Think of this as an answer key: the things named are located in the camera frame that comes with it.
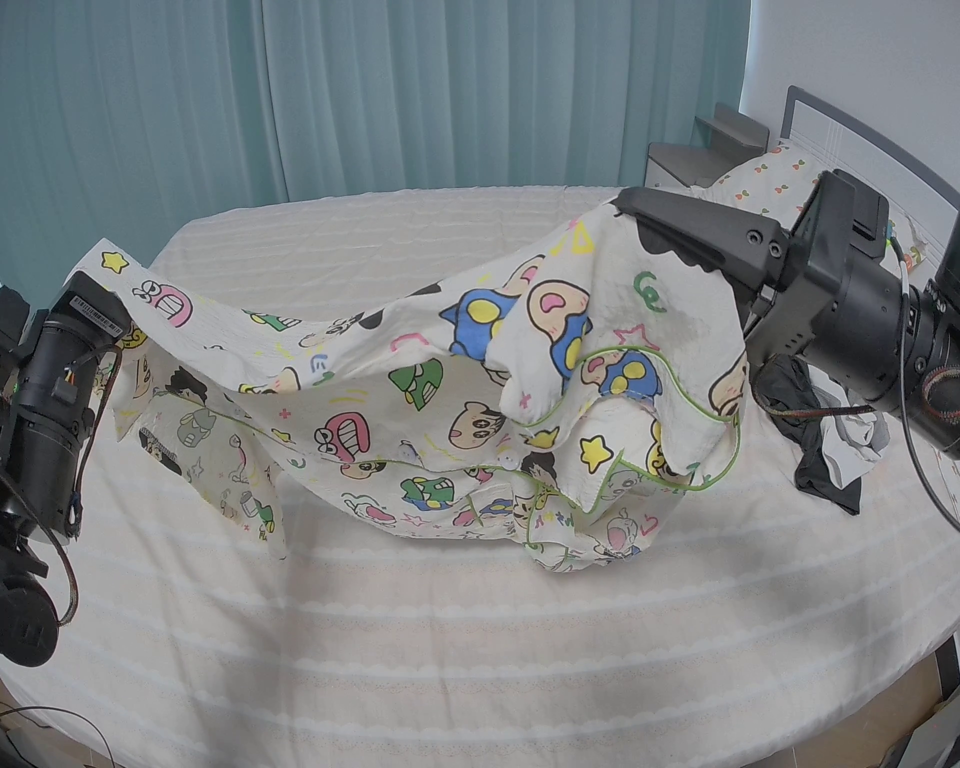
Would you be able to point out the white printed pillow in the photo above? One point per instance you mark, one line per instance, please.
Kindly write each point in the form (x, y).
(765, 176)

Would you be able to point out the blue-green curtain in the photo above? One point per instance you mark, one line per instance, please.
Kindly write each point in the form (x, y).
(487, 90)
(135, 127)

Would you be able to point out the grey bedside table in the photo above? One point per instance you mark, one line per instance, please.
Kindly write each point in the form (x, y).
(690, 154)

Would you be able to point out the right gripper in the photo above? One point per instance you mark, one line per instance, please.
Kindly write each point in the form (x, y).
(847, 315)

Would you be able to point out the pile of clothes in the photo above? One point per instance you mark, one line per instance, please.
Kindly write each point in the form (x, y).
(829, 465)

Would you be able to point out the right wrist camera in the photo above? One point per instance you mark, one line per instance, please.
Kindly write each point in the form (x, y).
(870, 214)

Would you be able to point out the bed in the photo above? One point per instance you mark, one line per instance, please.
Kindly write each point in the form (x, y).
(465, 660)

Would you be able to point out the white printed pyjama top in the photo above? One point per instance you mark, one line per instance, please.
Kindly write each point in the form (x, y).
(360, 390)

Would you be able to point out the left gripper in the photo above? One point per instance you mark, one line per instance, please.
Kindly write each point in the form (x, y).
(60, 367)

